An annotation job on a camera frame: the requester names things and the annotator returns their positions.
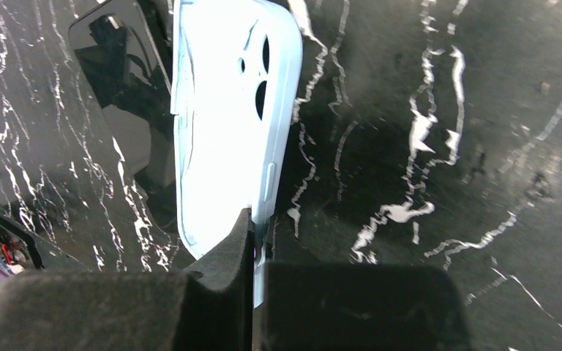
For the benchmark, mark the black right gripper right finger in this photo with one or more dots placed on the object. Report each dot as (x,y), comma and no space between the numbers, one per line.
(302,303)

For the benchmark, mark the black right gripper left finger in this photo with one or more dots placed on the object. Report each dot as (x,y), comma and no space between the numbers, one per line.
(207,306)

